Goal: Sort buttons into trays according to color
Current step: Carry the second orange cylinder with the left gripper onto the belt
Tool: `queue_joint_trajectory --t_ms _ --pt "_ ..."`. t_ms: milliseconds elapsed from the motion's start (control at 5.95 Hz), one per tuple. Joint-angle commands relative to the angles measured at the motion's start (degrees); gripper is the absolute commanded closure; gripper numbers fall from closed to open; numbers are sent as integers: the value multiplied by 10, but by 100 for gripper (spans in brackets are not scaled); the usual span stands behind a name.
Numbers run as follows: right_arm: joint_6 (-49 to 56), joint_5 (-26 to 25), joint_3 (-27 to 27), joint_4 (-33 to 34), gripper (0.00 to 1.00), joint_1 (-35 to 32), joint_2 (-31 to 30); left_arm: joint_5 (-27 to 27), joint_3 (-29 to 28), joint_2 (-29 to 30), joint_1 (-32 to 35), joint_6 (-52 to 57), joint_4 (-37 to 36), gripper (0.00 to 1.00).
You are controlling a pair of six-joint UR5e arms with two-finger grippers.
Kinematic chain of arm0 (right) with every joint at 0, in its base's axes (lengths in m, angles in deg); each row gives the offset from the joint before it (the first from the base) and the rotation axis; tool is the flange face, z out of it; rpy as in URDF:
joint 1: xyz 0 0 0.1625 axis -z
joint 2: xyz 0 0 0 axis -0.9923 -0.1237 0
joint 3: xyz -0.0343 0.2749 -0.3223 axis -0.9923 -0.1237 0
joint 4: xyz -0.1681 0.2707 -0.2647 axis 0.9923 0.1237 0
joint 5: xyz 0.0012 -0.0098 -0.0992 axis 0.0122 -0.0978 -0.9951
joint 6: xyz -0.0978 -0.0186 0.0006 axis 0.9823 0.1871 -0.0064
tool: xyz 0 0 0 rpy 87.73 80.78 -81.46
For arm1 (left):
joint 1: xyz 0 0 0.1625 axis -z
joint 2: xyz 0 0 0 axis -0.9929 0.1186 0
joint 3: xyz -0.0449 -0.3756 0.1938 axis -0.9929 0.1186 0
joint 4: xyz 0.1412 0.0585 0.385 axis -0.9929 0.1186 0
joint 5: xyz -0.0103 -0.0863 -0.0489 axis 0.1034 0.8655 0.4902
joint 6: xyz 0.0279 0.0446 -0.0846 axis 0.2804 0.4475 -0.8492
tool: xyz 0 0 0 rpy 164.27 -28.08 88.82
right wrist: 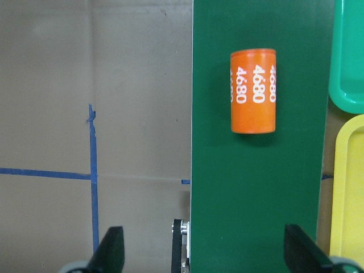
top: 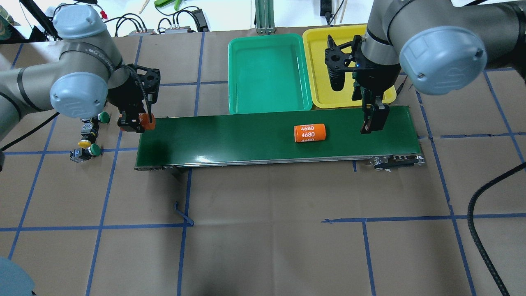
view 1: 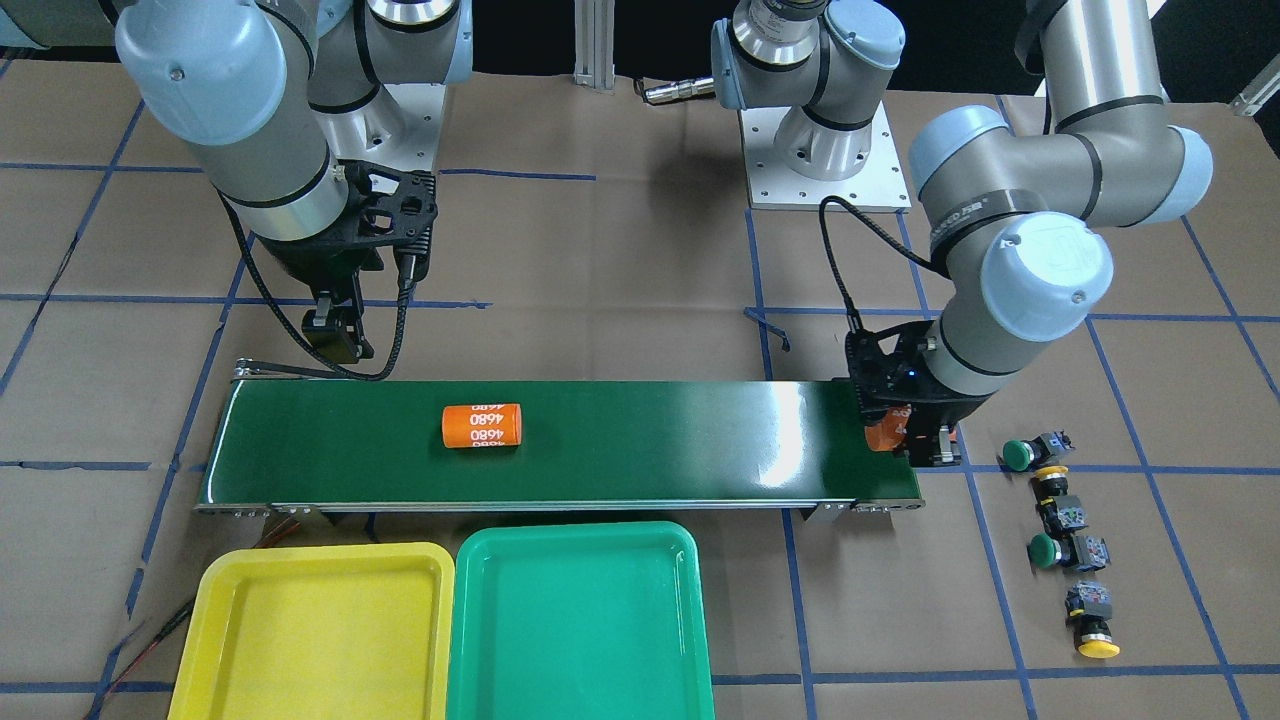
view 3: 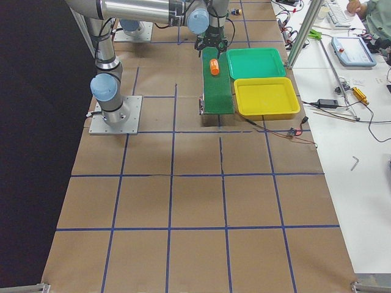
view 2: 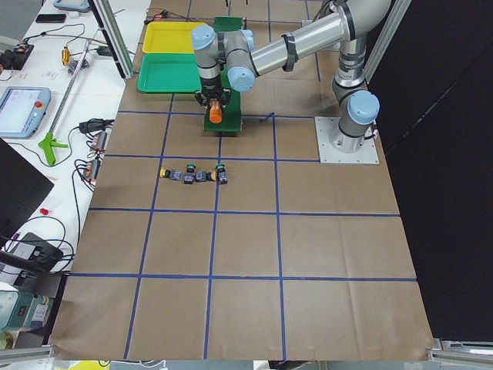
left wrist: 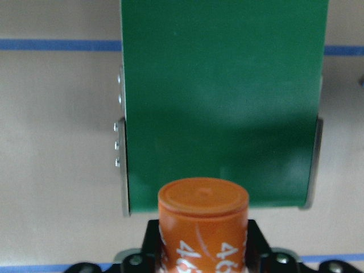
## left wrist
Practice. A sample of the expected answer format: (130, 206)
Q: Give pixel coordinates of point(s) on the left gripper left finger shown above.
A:
(152, 248)

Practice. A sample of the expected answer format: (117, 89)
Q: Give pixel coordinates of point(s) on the orange 4680 cylinder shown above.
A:
(203, 225)

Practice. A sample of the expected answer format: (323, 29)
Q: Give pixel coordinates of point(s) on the green conveyor belt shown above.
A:
(225, 89)

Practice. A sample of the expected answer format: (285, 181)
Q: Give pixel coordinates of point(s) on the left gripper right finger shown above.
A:
(258, 250)

